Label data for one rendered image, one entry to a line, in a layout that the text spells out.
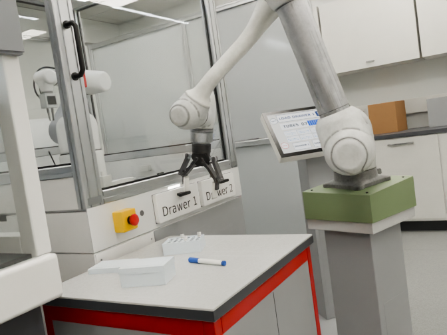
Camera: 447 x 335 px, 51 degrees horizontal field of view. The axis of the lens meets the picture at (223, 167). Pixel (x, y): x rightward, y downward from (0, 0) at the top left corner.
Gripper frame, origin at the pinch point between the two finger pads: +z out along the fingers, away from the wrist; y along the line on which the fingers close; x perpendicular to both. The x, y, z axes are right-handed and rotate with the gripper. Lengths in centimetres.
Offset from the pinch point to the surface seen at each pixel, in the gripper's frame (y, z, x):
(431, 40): -40, -89, -317
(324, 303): -31, 72, -80
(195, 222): 6.9, 15.4, -8.2
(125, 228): 4.2, 5.5, 39.1
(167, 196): 8.1, 0.6, 10.4
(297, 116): -7, -28, -84
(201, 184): 8.4, 0.0, -13.9
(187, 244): -19.0, 7.4, 35.8
